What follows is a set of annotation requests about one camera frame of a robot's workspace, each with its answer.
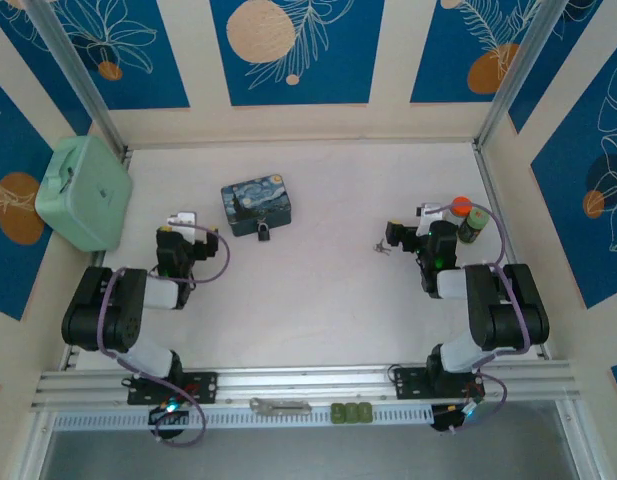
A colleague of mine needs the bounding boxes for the starry night tin box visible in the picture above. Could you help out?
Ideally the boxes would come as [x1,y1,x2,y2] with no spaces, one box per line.
[220,173,295,238]

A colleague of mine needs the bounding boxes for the green-capped dark jar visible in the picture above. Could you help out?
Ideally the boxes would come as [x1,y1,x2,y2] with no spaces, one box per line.
[456,203,490,246]

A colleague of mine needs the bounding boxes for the orange-capped bottle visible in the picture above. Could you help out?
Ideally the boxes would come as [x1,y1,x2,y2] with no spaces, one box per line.
[446,195,473,224]

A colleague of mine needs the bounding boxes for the mint green carry case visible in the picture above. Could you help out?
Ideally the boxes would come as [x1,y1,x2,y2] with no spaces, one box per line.
[34,134,134,253]

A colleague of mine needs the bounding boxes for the black controller board with LED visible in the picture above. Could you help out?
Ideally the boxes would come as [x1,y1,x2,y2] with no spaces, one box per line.
[146,403,193,427]
[431,402,484,434]

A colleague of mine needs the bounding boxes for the silver metal wrench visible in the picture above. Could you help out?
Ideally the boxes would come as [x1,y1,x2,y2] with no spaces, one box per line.
[249,397,314,415]

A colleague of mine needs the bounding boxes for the green plastic block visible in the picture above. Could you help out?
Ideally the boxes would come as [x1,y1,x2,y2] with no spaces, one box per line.
[330,402,374,426]

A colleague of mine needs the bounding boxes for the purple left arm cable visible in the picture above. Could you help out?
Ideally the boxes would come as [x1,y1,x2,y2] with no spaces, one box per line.
[98,224,232,447]

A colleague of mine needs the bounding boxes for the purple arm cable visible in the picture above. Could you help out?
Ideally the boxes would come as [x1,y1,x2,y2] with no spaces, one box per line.
[98,224,232,447]
[435,202,534,435]

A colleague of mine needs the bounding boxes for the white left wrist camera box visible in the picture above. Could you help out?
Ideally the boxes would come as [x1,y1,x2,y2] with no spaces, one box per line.
[166,210,198,239]

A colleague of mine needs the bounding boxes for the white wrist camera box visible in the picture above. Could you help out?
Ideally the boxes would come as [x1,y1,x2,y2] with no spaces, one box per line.
[417,202,457,236]
[166,210,198,239]

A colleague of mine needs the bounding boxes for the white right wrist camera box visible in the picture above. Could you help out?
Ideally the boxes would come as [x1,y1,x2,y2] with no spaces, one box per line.
[417,202,457,236]

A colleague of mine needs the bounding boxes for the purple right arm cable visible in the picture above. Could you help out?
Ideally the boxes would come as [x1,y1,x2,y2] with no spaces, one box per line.
[435,202,534,435]

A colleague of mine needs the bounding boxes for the aluminium table side rail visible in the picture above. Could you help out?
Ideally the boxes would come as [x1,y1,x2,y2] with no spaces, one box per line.
[472,142,552,361]
[60,147,134,371]

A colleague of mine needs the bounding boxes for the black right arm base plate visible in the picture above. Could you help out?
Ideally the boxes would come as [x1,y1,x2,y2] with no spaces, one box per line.
[393,367,487,401]

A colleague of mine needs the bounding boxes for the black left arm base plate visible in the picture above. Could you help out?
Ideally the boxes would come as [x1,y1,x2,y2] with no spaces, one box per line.
[126,370,220,406]

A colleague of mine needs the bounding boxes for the long aluminium mounting rail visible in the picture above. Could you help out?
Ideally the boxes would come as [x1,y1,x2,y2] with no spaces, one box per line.
[30,359,587,412]

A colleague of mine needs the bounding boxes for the aluminium frame post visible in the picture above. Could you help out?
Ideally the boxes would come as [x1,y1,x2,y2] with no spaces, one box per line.
[25,0,128,156]
[475,0,572,151]

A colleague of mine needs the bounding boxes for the white slotted cable duct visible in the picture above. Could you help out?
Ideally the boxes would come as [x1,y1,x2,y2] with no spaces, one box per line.
[52,403,434,432]

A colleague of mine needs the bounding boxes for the aluminium lower frame rail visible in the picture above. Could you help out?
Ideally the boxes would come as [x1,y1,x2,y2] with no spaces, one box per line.
[555,399,607,480]
[15,409,57,480]

